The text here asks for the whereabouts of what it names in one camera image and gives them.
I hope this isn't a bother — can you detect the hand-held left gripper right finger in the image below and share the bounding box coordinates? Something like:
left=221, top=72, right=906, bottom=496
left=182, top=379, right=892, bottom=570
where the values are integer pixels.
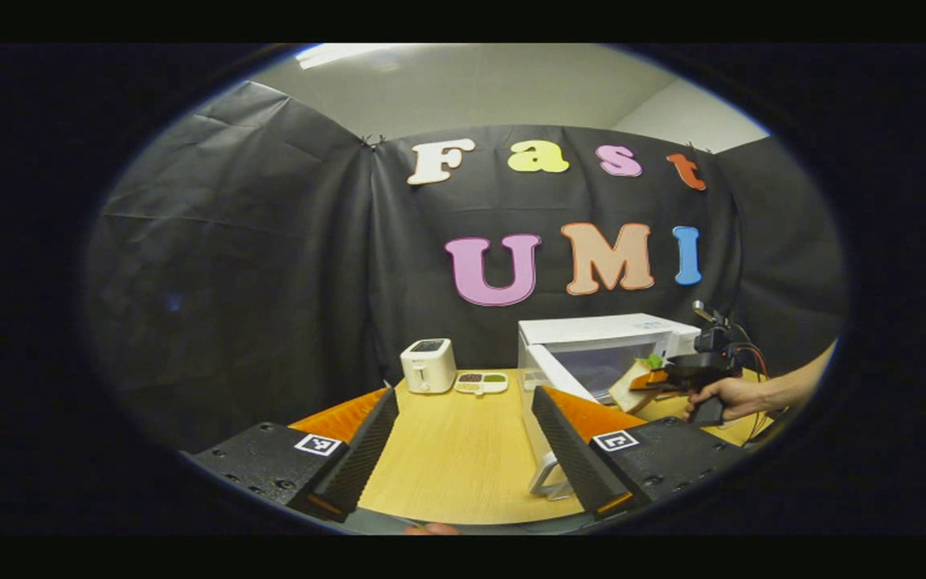
left=531, top=386, right=749, bottom=520

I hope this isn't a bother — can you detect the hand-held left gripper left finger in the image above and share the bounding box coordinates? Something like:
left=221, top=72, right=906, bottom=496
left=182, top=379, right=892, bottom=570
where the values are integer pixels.
left=190, top=386, right=399, bottom=524

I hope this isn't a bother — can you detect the toast sandwich with green lettuce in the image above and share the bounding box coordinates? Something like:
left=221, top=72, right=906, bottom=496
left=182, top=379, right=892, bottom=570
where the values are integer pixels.
left=609, top=354, right=669, bottom=415

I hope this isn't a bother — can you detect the white microwave oven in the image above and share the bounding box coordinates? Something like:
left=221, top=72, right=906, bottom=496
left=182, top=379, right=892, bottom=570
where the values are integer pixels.
left=518, top=314, right=703, bottom=501

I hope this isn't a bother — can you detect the white toaster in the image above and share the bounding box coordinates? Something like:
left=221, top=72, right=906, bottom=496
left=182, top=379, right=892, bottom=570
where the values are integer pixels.
left=400, top=338, right=457, bottom=395

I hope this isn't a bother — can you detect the white divided condiment dish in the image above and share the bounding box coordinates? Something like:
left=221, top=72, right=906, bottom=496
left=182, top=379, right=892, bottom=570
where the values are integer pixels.
left=454, top=372, right=510, bottom=396

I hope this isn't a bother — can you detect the black backdrop cloth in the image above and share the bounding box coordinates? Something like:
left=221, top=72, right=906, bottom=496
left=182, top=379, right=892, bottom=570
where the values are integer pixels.
left=85, top=80, right=848, bottom=455

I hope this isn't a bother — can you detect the red and black cable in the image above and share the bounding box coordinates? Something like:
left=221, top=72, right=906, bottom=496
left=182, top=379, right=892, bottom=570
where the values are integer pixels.
left=732, top=342, right=771, bottom=443

